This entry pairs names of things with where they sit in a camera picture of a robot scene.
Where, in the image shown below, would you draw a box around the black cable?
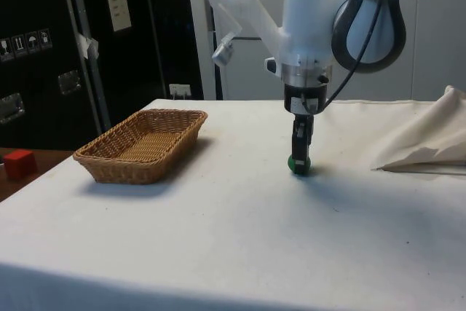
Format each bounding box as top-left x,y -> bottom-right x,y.
309,0 -> 385,114

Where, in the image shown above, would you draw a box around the red cube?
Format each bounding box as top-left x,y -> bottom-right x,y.
3,150 -> 39,181

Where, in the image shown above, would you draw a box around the translucent white bracket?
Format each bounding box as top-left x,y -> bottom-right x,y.
202,0 -> 288,68

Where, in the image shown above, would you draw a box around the green ball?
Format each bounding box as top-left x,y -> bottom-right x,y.
286,154 -> 312,178

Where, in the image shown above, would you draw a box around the black cabinet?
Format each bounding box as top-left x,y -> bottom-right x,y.
0,0 -> 205,151

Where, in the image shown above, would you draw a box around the wicker basket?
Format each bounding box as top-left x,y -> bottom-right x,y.
72,108 -> 210,186

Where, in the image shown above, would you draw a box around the pale lockers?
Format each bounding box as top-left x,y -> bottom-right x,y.
184,0 -> 466,102

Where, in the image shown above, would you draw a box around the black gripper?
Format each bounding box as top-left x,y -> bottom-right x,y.
283,84 -> 329,173

